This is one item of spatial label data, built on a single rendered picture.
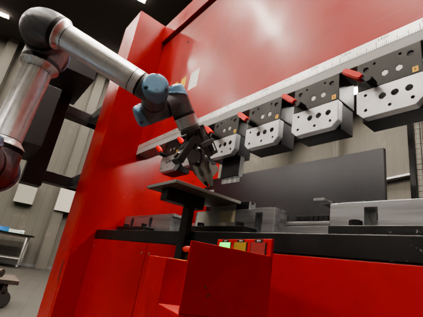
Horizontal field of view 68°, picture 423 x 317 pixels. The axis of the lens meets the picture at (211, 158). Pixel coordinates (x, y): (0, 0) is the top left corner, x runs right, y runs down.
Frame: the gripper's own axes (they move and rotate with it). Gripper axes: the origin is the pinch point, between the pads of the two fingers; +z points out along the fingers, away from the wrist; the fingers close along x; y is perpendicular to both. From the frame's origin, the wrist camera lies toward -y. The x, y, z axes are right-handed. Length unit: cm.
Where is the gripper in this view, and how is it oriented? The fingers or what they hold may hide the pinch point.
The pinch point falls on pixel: (206, 183)
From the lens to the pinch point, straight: 108.9
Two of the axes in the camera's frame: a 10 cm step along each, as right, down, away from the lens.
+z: 3.7, 9.2, 1.0
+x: -6.2, 1.7, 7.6
